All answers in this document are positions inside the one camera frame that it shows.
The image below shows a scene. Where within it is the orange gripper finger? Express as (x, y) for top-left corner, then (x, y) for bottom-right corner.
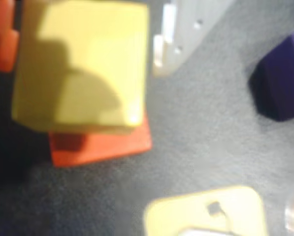
(0, 0), (21, 73)

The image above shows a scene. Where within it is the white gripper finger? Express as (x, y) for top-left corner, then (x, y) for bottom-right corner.
(152, 0), (235, 77)

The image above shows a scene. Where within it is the yellow robot logo sticker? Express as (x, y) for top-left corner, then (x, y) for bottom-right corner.
(143, 186), (268, 236)

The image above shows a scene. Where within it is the yellow cube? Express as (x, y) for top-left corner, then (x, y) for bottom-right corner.
(11, 0), (150, 136)

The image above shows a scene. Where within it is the purple cube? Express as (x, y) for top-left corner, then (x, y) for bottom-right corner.
(248, 30), (294, 122)

